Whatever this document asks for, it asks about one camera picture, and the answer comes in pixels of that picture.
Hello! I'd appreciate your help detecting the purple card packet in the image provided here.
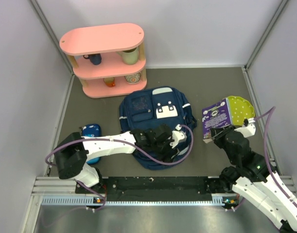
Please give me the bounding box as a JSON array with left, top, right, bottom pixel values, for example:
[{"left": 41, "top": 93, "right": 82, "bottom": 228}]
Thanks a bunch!
[{"left": 202, "top": 98, "right": 232, "bottom": 143}]

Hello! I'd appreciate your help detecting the navy blue student backpack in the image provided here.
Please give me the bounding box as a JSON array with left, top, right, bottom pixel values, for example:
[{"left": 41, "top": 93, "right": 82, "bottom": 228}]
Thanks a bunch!
[{"left": 119, "top": 86, "right": 197, "bottom": 170}]

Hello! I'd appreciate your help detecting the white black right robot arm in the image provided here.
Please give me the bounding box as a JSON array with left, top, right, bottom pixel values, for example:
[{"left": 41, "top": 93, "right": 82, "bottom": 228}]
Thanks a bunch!
[{"left": 210, "top": 121, "right": 297, "bottom": 233}]

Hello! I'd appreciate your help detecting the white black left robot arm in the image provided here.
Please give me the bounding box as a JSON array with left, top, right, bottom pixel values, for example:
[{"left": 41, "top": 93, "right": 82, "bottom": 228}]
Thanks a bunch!
[{"left": 53, "top": 124, "right": 187, "bottom": 193}]

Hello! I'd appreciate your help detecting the green polka dot plate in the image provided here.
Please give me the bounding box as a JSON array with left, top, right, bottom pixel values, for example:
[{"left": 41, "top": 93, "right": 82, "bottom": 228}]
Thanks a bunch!
[{"left": 226, "top": 96, "right": 255, "bottom": 126}]

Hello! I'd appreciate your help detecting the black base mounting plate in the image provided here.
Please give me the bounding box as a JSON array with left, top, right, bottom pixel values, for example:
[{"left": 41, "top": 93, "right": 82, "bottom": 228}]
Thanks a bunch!
[{"left": 75, "top": 176, "right": 236, "bottom": 202}]

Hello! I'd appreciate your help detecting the patterned small bowl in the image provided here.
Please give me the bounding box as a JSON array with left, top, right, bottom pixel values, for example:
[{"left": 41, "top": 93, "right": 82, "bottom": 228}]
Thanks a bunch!
[{"left": 124, "top": 72, "right": 141, "bottom": 84}]

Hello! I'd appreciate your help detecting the blue dinosaur pencil case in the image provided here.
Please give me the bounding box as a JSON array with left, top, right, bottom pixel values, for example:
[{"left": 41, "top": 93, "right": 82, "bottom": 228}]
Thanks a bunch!
[{"left": 81, "top": 124, "right": 102, "bottom": 165}]

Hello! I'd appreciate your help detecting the orange cup on shelf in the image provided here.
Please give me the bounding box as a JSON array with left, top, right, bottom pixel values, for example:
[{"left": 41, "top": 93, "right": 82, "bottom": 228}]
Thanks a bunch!
[{"left": 103, "top": 77, "right": 115, "bottom": 87}]

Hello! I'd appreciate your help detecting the pale green cup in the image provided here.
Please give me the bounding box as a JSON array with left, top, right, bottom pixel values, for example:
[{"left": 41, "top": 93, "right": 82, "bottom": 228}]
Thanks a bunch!
[{"left": 117, "top": 48, "right": 139, "bottom": 65}]

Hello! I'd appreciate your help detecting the pink three-tier shelf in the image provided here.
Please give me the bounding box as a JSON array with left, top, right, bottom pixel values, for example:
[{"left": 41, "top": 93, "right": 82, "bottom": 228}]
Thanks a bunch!
[{"left": 59, "top": 23, "right": 147, "bottom": 99}]

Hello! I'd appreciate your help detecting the dark blue mug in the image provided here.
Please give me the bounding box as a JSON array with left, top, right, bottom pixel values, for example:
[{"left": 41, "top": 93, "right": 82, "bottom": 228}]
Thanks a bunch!
[{"left": 83, "top": 53, "right": 102, "bottom": 66}]

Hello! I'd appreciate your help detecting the grey slotted cable duct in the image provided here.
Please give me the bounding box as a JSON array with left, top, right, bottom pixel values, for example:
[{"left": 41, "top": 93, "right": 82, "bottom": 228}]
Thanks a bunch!
[{"left": 41, "top": 195, "right": 239, "bottom": 207}]

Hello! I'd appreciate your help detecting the aluminium frame rail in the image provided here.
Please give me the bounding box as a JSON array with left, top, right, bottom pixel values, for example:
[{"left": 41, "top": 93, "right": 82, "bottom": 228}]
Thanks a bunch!
[{"left": 32, "top": 177, "right": 76, "bottom": 196}]

